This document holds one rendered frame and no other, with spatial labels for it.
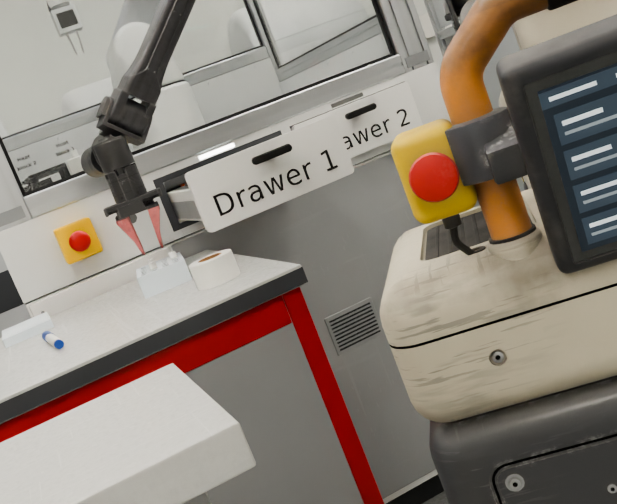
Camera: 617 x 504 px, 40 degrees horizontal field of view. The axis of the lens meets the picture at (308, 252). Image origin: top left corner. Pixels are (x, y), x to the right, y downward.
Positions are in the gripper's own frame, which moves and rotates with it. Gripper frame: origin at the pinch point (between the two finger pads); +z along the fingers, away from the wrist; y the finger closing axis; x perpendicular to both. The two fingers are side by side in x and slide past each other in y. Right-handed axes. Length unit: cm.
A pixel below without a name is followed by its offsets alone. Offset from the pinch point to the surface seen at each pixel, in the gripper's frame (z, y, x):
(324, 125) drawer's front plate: -9.2, -36.1, 1.4
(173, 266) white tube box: 3.5, -2.5, 8.9
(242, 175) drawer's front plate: -6.3, -19.0, 4.5
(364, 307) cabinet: 33, -37, -30
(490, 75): 4, -155, -210
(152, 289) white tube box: 5.7, 2.1, 9.1
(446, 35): -19, -149, -231
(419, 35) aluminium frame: -19, -71, -37
